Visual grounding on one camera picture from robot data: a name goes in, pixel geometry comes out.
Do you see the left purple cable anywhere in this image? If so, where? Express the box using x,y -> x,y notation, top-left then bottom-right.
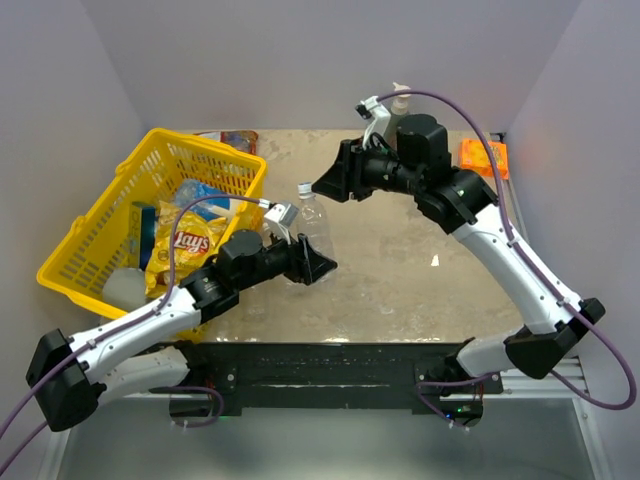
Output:
0,194 -> 274,471

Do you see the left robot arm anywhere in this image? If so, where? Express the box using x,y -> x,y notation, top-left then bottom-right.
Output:
26,230 -> 337,432

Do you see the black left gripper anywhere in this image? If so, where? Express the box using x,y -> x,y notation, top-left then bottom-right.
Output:
236,224 -> 337,291

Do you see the red snack bag behind basket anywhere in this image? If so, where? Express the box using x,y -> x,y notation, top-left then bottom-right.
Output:
196,130 -> 259,155

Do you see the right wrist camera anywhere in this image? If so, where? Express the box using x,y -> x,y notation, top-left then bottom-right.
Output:
355,96 -> 391,150

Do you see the clear plastic bottle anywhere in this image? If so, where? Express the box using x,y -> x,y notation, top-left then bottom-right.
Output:
297,193 -> 334,251

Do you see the white bottle cap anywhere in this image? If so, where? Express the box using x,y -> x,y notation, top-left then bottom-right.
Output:
297,182 -> 313,198

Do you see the aluminium frame rail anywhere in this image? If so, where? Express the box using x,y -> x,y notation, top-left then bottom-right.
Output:
499,370 -> 614,479

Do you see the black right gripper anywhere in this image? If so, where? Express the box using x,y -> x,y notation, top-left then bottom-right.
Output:
312,134 -> 424,202

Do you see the blue white plastic package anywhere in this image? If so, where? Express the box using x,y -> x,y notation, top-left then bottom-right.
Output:
171,179 -> 241,221

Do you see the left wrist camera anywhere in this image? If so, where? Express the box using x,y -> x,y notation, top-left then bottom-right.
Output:
263,202 -> 298,244

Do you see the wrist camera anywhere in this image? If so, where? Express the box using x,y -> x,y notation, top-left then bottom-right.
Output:
263,202 -> 298,244
355,96 -> 391,150

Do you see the yellow Lays chips bag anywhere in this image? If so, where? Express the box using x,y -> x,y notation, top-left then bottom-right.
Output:
145,201 -> 227,299

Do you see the yellow plastic shopping basket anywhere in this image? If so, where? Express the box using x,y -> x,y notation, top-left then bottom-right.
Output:
37,128 -> 268,319

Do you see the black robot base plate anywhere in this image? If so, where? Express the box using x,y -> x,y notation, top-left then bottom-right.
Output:
169,342 -> 503,426

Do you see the green soap pump bottle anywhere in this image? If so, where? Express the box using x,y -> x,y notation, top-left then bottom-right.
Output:
384,94 -> 411,149

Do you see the orange candy box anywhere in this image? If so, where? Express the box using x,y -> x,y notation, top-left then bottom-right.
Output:
458,138 -> 509,180

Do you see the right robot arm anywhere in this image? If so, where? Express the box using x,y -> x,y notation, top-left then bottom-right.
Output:
312,114 -> 605,393

